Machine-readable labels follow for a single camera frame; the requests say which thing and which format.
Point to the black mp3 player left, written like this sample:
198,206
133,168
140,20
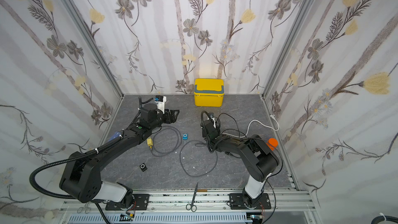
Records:
143,167

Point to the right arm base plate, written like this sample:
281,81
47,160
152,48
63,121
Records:
242,201

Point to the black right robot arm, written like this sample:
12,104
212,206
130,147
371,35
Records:
257,155

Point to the black handled scissors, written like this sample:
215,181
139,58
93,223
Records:
191,206

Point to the yellow usb charger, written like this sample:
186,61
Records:
150,143

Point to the blue transparent plastic case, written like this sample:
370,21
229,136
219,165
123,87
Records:
115,136

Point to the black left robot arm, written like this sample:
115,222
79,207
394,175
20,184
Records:
82,175

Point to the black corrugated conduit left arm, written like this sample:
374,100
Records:
35,180

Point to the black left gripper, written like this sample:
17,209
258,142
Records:
173,117

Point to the yellow storage box grey handle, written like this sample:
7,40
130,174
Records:
208,92

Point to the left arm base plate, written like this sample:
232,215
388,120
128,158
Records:
138,202

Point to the orange cylindrical bottle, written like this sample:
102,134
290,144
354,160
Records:
272,143

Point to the white slotted cable duct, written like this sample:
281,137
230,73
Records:
179,218

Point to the silver surgical scissors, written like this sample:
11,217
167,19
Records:
86,209

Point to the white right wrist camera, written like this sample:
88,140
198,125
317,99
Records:
211,116

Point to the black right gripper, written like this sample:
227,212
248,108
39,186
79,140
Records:
205,127

